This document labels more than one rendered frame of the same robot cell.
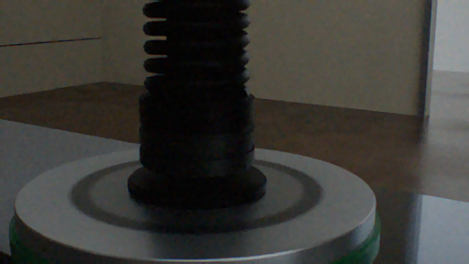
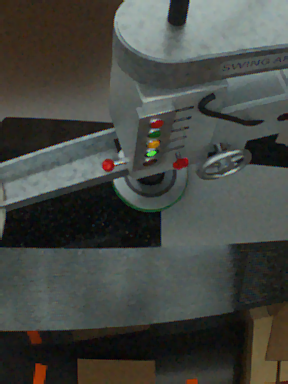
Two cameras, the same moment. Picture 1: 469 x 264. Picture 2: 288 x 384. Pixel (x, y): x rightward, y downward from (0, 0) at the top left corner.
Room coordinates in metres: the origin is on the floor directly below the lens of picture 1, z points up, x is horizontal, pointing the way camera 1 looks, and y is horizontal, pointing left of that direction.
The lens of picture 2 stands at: (0.98, -0.59, 2.90)
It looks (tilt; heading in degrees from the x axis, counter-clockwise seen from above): 68 degrees down; 136
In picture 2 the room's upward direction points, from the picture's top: 10 degrees clockwise
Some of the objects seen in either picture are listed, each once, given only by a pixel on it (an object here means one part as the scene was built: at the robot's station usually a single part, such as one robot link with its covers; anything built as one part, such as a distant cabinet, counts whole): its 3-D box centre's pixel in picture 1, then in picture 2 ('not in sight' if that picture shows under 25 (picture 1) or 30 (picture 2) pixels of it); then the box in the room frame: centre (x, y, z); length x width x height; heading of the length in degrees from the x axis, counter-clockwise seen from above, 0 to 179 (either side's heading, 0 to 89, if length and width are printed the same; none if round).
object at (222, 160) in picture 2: not in sight; (220, 151); (0.50, 0.10, 1.18); 0.15 x 0.10 x 0.15; 73
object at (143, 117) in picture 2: not in sight; (151, 137); (0.44, -0.08, 1.35); 0.08 x 0.03 x 0.28; 73
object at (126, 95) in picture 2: not in sight; (194, 92); (0.38, 0.10, 1.30); 0.36 x 0.22 x 0.45; 73
